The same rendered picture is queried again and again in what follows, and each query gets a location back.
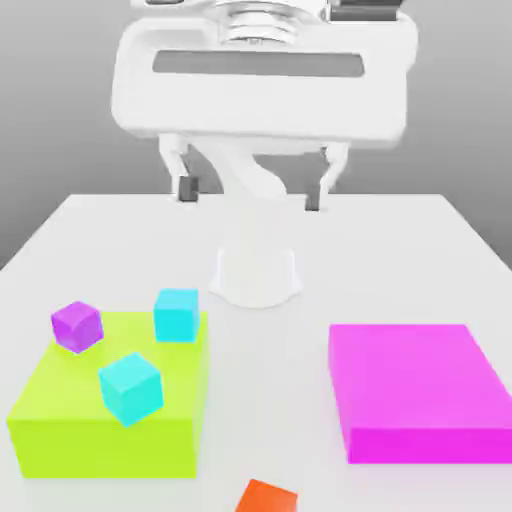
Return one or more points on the small orange cube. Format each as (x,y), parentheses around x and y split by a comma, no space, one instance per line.
(266,498)

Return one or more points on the large magenta box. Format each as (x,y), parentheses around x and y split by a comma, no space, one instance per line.
(400,380)

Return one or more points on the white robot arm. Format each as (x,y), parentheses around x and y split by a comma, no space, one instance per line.
(256,280)

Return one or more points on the small cyan cube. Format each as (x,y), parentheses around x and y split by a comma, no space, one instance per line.
(132,390)
(176,316)

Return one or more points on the small purple cube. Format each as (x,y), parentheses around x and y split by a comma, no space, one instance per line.
(78,326)

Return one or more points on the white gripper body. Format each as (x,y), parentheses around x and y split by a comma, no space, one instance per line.
(260,104)

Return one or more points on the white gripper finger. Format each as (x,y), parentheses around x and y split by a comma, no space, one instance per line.
(312,198)
(188,188)

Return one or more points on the large lime green box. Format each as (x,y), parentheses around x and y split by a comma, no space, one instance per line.
(100,448)

